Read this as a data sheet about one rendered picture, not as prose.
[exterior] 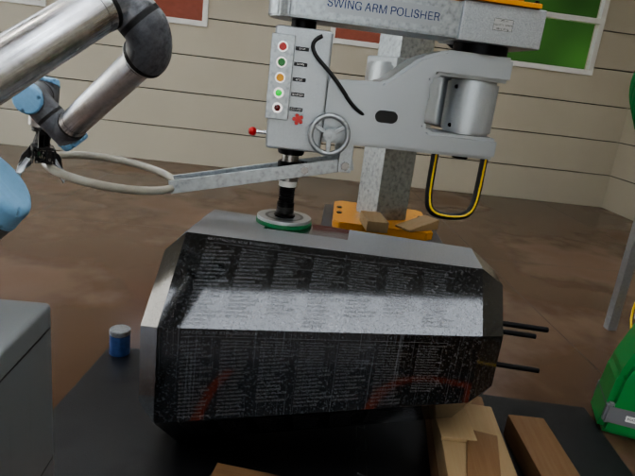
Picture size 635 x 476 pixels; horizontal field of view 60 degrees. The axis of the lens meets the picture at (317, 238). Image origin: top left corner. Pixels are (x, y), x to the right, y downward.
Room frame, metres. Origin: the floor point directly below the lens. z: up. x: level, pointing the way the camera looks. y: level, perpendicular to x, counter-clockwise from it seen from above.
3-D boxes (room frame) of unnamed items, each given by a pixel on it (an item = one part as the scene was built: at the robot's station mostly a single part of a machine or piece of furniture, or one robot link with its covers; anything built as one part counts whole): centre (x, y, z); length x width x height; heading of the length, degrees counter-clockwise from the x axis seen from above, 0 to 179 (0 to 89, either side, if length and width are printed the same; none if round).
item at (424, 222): (2.63, -0.48, 0.80); 0.20 x 0.10 x 0.05; 128
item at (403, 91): (2.15, -0.25, 1.35); 0.74 x 0.23 x 0.49; 97
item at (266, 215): (2.11, 0.14, 0.89); 0.21 x 0.21 x 0.01
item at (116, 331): (2.44, 0.90, 0.08); 0.10 x 0.10 x 0.13
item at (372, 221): (2.56, -0.26, 0.81); 0.20 x 0.10 x 0.05; 7
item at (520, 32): (2.16, -0.21, 1.66); 0.96 x 0.25 x 0.17; 97
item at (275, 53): (1.99, 0.20, 1.42); 0.08 x 0.03 x 0.28; 97
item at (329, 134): (2.01, 0.01, 1.24); 0.15 x 0.10 x 0.15; 97
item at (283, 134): (2.12, 0.06, 1.36); 0.36 x 0.22 x 0.45; 97
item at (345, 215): (2.81, -0.31, 0.76); 0.49 x 0.49 x 0.05; 89
